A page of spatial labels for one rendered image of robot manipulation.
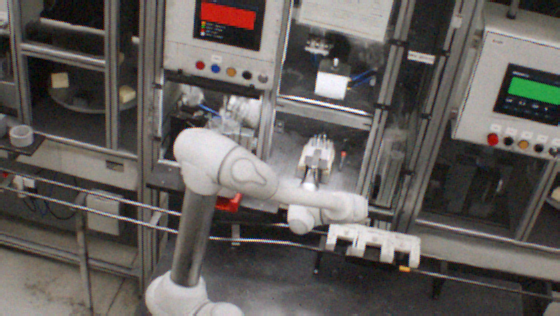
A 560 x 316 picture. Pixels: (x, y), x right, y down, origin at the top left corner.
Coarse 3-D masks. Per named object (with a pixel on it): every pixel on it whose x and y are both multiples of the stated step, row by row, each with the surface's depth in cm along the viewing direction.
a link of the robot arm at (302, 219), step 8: (288, 208) 251; (296, 208) 247; (304, 208) 246; (312, 208) 246; (320, 208) 246; (288, 216) 248; (296, 216) 244; (304, 216) 244; (312, 216) 246; (320, 216) 246; (296, 224) 244; (304, 224) 244; (312, 224) 246; (320, 224) 250; (296, 232) 247; (304, 232) 246
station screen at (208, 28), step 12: (204, 0) 235; (216, 0) 234; (252, 12) 235; (204, 24) 240; (216, 24) 239; (228, 24) 238; (204, 36) 242; (216, 36) 242; (228, 36) 241; (240, 36) 240; (252, 36) 240
